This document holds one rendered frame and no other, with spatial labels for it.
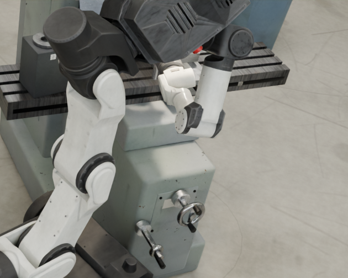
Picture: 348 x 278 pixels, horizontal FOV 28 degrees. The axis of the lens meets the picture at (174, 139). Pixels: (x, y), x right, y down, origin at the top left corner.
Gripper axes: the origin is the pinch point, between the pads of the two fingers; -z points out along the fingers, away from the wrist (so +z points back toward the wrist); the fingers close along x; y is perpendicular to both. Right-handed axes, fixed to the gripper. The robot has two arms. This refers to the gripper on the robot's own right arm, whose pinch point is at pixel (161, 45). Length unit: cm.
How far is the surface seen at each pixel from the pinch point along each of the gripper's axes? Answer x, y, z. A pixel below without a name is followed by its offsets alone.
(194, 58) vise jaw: -17.9, 10.8, -9.8
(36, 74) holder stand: 45.2, 9.2, 8.6
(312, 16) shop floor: -205, 111, -248
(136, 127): 7.0, 28.0, 12.9
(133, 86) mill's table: 7.0, 19.5, -1.5
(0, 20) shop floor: 44, 111, -210
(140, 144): 3.9, 36.6, 12.4
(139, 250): 0, 78, 29
